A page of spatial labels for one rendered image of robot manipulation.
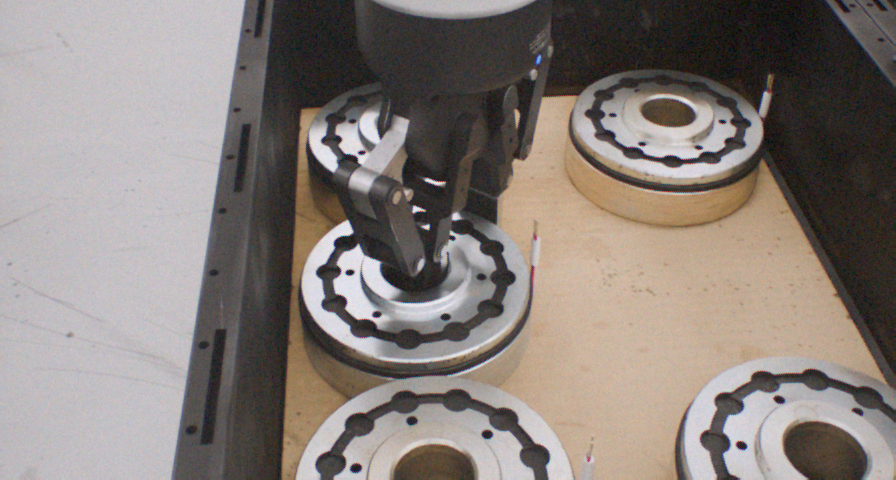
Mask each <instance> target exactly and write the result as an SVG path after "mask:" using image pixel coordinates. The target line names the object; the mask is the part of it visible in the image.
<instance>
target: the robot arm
mask: <svg viewBox="0 0 896 480"><path fill-rule="evenodd" d="M354 1H355V15H356V29H357V42H358V46H359V50H360V52H361V54H362V56H363V58H364V59H365V61H366V62H367V64H368V65H369V66H370V68H371V69H372V71H373V72H374V73H375V75H376V77H377V78H378V80H379V81H380V83H381V85H382V88H383V97H382V104H381V109H380V113H379V117H378V122H377V132H378V137H379V139H380V142H379V143H378V144H377V145H376V147H375V148H374V150H373V151H372V152H371V154H370V155H369V156H368V158H367V159H366V160H365V162H364V163H363V164H362V166H360V165H357V164H355V163H352V162H350V161H347V160H345V161H342V162H341V163H340V164H339V165H338V166H337V168H336V169H335V171H334V174H333V178H332V185H333V188H334V190H335V192H336V195H337V197H338V199H339V201H340V204H341V206H342V208H343V210H344V213H345V215H346V217H347V219H348V222H349V224H350V226H351V229H352V231H353V233H354V235H355V238H356V240H357V242H358V244H359V247H360V249H361V251H362V253H363V255H364V256H366V257H368V258H370V259H372V260H376V261H378V262H381V263H383V264H385V265H387V266H390V267H392V268H394V269H397V270H398V281H399V282H398V284H399V289H400V290H403V291H409V292H420V291H426V290H429V289H432V288H434V287H436V286H438V285H439V284H440V283H442V282H443V281H444V279H445V278H446V276H447V274H448V264H449V252H448V251H447V249H448V244H449V238H450V232H451V225H452V219H453V214H455V213H457V212H458V211H460V210H464V211H467V212H470V213H473V214H475V215H478V216H480V217H482V218H484V219H486V220H488V221H490V222H491V223H493V224H495V225H496V226H498V227H499V228H500V229H502V211H503V192H504V191H506V190H507V188H508V187H509V185H510V184H511V182H512V180H513V166H512V163H513V161H514V160H515V159H517V160H520V161H524V160H525V159H526V158H527V157H528V155H529V154H530V152H531V150H532V143H533V139H534V134H535V129H536V125H537V120H538V116H539V111H540V106H541V102H542V97H543V92H544V88H545V83H546V78H547V74H548V69H549V64H550V60H551V55H552V52H553V40H552V39H551V38H550V30H551V17H552V4H553V0H354ZM515 109H516V110H517V111H518V112H519V121H518V126H516V118H515ZM413 173H414V174H417V175H419V176H422V177H424V178H427V179H430V180H432V181H435V182H446V184H445V188H443V187H441V186H438V185H435V184H433V183H430V182H428V181H425V180H423V179H420V178H418V177H416V176H415V175H414V174H413ZM414 206H415V207H417V208H420V209H422V210H425V211H426V212H428V214H429V216H430V224H429V230H428V229H426V228H423V227H421V226H419V225H416V224H415V221H414V218H413V208H414Z"/></svg>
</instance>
